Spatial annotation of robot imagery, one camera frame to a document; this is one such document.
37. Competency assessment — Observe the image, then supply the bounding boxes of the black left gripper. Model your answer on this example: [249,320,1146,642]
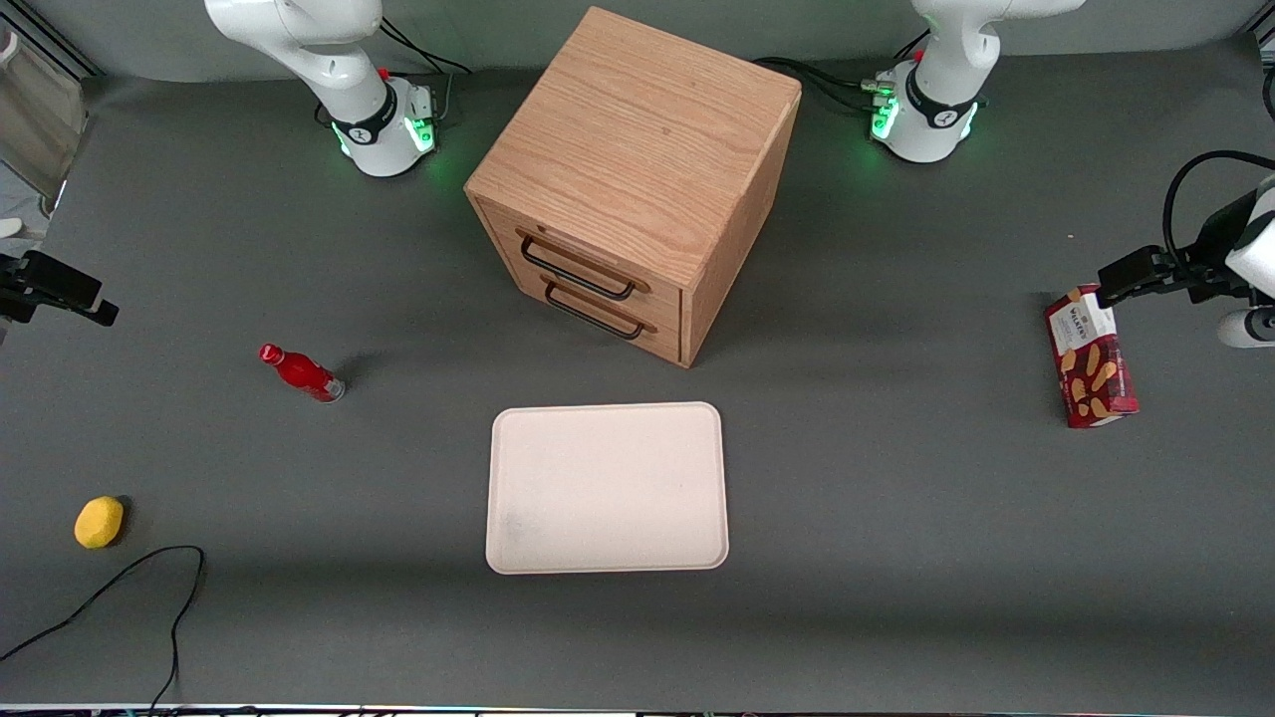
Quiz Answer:
[1097,189,1258,306]

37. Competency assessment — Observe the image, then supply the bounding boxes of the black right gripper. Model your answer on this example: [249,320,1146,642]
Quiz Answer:
[0,251,120,328]

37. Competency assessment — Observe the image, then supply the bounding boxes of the black metal drawer handle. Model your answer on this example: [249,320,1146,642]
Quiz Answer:
[543,279,646,342]
[518,231,638,302]

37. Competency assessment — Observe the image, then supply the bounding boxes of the oak wooden drawer cabinet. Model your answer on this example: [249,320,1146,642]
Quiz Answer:
[464,6,804,369]

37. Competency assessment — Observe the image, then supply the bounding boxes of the red shortbread cookie box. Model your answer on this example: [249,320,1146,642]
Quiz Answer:
[1044,284,1140,429]

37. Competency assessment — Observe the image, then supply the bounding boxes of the clear plastic panel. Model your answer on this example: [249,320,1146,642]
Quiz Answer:
[0,25,91,215]

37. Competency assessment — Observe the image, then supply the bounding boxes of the yellow lemon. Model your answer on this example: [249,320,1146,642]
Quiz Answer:
[74,496,126,550]

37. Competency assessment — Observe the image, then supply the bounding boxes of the red bottle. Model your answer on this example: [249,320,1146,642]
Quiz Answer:
[259,344,347,404]

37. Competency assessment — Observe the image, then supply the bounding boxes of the cream plastic tray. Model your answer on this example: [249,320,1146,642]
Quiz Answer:
[485,401,730,576]

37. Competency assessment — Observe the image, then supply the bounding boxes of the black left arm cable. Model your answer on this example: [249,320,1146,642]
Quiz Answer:
[1163,149,1275,275]

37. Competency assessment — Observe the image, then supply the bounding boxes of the dark aluminium frame rail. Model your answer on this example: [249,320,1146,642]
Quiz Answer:
[0,0,103,81]

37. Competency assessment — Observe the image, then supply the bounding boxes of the thin black table cable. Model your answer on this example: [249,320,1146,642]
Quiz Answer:
[0,545,206,710]

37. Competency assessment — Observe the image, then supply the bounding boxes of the black left base cables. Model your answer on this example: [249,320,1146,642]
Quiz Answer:
[754,30,932,113]

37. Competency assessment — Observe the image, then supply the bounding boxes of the black base cables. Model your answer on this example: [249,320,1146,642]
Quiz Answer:
[754,30,932,113]
[379,18,474,125]

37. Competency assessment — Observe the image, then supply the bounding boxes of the black right base cables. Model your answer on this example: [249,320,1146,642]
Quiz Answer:
[379,18,474,125]

